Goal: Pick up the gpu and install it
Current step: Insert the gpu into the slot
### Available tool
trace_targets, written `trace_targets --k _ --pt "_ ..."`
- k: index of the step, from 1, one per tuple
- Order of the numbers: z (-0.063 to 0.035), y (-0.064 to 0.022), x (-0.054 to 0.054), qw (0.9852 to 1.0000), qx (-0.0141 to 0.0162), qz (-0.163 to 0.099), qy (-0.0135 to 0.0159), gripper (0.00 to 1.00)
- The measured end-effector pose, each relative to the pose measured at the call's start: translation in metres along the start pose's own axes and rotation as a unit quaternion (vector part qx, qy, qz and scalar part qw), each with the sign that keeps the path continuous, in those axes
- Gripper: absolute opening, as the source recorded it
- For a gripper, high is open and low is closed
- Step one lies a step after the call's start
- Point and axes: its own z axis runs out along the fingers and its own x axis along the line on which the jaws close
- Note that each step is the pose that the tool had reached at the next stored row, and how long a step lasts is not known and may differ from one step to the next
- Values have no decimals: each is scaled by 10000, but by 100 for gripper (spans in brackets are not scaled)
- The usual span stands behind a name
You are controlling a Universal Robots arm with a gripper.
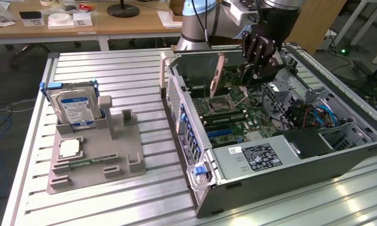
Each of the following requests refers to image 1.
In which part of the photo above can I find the wooden desk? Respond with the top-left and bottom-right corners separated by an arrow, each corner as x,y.
0,0 -> 190,51

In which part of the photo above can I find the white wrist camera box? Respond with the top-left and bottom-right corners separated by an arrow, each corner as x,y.
231,0 -> 262,26

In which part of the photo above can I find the CPU socket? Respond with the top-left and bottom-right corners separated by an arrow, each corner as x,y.
207,95 -> 236,113

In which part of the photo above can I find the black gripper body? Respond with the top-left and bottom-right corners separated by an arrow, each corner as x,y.
254,8 -> 302,57

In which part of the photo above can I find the black wire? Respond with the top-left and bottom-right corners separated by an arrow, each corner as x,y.
262,88 -> 292,131

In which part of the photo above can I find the white labelled box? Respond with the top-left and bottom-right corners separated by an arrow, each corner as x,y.
72,13 -> 95,28

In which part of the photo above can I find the black equipment stand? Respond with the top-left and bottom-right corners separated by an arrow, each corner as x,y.
352,47 -> 377,104

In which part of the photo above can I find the silver CPU chip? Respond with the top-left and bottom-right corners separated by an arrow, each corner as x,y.
59,140 -> 83,160

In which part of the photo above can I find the grey parts rack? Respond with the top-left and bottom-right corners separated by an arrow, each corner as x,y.
47,95 -> 147,195

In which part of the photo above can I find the grey power supply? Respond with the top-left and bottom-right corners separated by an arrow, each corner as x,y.
212,135 -> 303,181

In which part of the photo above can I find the grey case corner bracket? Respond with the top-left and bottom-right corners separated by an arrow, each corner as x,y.
159,51 -> 179,91

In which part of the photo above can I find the black RAM slot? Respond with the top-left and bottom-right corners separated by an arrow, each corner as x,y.
190,89 -> 227,95
202,114 -> 243,121
204,117 -> 244,125
188,85 -> 226,90

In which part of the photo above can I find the green graphics card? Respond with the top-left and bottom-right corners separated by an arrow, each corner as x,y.
208,50 -> 274,98

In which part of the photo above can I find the hard disk with blue rails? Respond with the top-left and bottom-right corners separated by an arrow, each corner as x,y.
39,79 -> 100,131

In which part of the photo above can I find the metal socket cover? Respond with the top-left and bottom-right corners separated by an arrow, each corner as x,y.
227,86 -> 250,101

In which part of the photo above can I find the white desk frame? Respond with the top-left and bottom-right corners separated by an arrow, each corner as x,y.
332,0 -> 377,64

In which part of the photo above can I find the flat white box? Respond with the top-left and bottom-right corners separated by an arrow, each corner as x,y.
47,18 -> 76,31

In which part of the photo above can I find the open grey PC case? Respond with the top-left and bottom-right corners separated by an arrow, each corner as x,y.
162,42 -> 377,219

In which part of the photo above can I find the wooden cabinet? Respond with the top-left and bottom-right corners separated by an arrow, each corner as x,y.
283,0 -> 348,55

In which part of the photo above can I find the white round dish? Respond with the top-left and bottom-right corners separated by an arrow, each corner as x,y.
48,13 -> 71,24

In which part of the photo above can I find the green RAM stick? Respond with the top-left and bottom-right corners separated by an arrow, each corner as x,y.
68,157 -> 108,167

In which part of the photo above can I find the red small packet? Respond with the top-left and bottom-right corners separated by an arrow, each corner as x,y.
78,2 -> 95,12

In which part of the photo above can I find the white paper stack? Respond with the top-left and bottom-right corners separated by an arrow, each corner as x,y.
158,10 -> 184,29

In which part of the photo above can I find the blue wire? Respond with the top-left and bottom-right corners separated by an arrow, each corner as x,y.
312,105 -> 338,129

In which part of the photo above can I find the blue expansion slot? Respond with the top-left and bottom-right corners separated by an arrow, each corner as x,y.
207,130 -> 234,139

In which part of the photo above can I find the black and white box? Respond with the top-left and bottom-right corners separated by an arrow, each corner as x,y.
19,11 -> 46,27

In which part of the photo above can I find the brown cardboard box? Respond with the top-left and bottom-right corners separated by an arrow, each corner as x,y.
168,0 -> 186,16

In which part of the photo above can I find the blue case latch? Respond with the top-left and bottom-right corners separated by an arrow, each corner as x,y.
191,166 -> 207,177

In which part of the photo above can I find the clear plastic bag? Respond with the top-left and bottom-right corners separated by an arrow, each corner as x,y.
0,0 -> 19,21

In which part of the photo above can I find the black expansion slot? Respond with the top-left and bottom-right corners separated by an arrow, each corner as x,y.
204,124 -> 232,132

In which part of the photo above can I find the green motherboard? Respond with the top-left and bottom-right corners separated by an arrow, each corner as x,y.
184,81 -> 286,148

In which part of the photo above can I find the black camera cable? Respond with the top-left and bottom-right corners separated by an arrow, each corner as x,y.
247,0 -> 266,24

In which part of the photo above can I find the metal disk bay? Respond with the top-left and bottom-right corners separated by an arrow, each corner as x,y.
263,70 -> 296,111

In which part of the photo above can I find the black round lamp base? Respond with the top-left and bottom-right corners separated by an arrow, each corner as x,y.
107,0 -> 142,18

